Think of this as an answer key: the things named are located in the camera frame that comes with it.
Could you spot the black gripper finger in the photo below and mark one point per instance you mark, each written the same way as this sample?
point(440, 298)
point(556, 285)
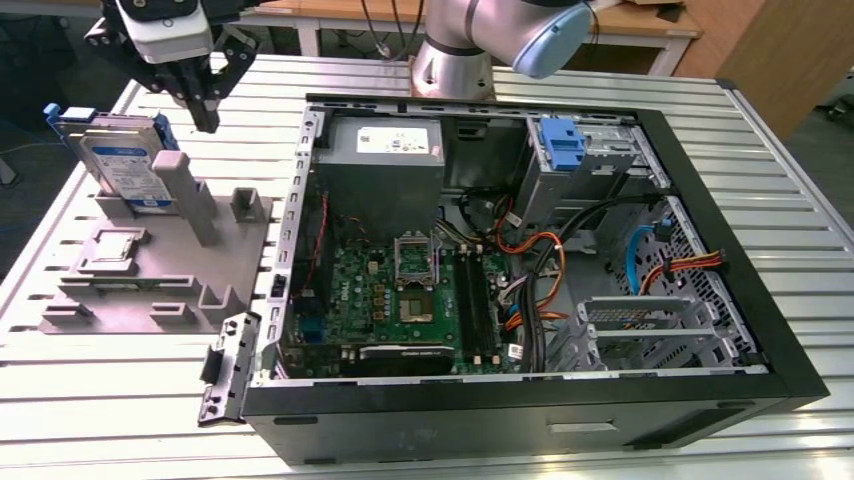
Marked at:
point(143, 75)
point(234, 50)

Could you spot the hard disk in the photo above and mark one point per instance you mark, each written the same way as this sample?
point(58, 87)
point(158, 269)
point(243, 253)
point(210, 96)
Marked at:
point(123, 170)

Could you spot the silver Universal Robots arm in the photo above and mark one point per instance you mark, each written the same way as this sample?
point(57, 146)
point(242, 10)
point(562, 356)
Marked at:
point(454, 65)

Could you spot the silver metal disk bay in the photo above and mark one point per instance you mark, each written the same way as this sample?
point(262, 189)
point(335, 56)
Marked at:
point(668, 303)

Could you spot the silver CPU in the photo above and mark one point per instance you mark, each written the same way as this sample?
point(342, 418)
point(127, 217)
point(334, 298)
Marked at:
point(113, 248)

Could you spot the grey power supply unit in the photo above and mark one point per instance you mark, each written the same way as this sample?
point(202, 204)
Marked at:
point(381, 200)

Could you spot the grey parts rack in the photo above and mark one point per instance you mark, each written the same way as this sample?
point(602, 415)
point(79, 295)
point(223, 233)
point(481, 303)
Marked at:
point(167, 272)

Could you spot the green RAM stick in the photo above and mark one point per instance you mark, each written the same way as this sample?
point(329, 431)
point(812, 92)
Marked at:
point(127, 284)

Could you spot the blue plastic bay latch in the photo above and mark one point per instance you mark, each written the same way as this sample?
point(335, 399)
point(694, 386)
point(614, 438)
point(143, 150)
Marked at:
point(561, 145)

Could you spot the green motherboard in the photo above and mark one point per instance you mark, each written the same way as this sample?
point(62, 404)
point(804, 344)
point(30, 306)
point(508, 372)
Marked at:
point(354, 300)

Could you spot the silver drive cage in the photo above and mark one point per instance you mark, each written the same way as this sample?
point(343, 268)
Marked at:
point(554, 200)

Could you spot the CPU socket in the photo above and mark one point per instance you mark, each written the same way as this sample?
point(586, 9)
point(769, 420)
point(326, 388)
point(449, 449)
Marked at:
point(418, 309)

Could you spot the black graphics card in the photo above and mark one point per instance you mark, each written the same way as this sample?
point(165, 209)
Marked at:
point(401, 360)

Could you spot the black PC case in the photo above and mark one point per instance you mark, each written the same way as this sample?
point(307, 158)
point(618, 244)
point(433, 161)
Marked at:
point(468, 425)

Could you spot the wooden cabinet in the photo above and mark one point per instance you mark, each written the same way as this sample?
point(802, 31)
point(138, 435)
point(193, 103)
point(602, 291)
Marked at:
point(788, 60)

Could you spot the black office chair base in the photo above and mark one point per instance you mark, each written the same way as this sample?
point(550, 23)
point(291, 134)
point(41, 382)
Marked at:
point(842, 107)

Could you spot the short wooden desk white frame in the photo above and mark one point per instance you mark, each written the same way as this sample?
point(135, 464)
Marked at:
point(281, 15)

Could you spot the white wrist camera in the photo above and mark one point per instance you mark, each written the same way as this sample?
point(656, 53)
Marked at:
point(167, 35)

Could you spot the grey hinged metal bracket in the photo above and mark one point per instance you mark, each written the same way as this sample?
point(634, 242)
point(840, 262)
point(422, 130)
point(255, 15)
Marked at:
point(230, 360)

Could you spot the long wooden desk white frame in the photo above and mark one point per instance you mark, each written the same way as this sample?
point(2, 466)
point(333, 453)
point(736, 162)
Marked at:
point(654, 22)

